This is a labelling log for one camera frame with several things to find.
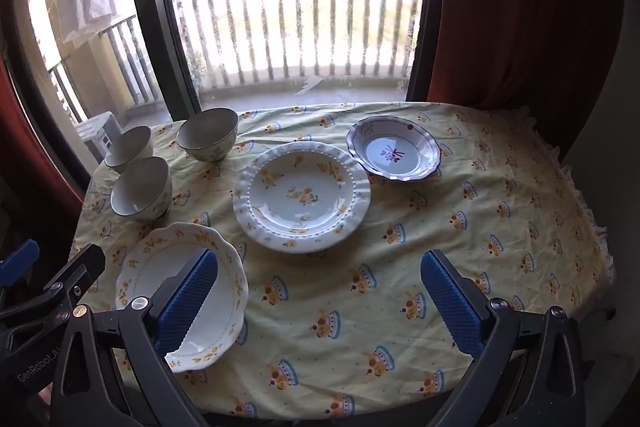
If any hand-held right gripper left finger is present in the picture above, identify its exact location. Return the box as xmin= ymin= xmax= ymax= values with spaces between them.
xmin=48 ymin=249 xmax=221 ymax=427

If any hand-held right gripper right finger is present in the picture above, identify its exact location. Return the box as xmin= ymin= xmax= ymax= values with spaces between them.
xmin=420 ymin=249 xmax=593 ymax=427

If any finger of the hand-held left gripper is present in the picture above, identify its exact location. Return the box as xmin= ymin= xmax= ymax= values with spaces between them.
xmin=0 ymin=243 xmax=107 ymax=333
xmin=0 ymin=239 xmax=40 ymax=288

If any scalloped yellow floral plate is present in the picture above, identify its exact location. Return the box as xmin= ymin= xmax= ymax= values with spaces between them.
xmin=116 ymin=222 xmax=250 ymax=374

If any white bowl green rim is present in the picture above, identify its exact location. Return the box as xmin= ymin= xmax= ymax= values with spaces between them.
xmin=110 ymin=156 xmax=173 ymax=223
xmin=103 ymin=125 xmax=154 ymax=174
xmin=176 ymin=108 xmax=240 ymax=162

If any purple rimmed white plate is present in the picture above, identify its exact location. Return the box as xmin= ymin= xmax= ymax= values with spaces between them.
xmin=346 ymin=116 xmax=442 ymax=182

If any yellow printed tablecloth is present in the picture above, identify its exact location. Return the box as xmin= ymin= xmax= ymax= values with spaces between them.
xmin=70 ymin=102 xmax=618 ymax=420

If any red curtain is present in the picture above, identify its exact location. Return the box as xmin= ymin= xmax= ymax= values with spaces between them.
xmin=427 ymin=0 xmax=626 ymax=118
xmin=0 ymin=57 xmax=101 ymax=228

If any white plastic crate outside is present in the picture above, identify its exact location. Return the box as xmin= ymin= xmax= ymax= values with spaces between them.
xmin=75 ymin=111 xmax=123 ymax=160

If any balcony railing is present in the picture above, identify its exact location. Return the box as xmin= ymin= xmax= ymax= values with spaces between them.
xmin=45 ymin=0 xmax=421 ymax=112

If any black window frame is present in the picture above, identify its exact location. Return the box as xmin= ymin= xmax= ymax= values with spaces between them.
xmin=0 ymin=0 xmax=451 ymax=188

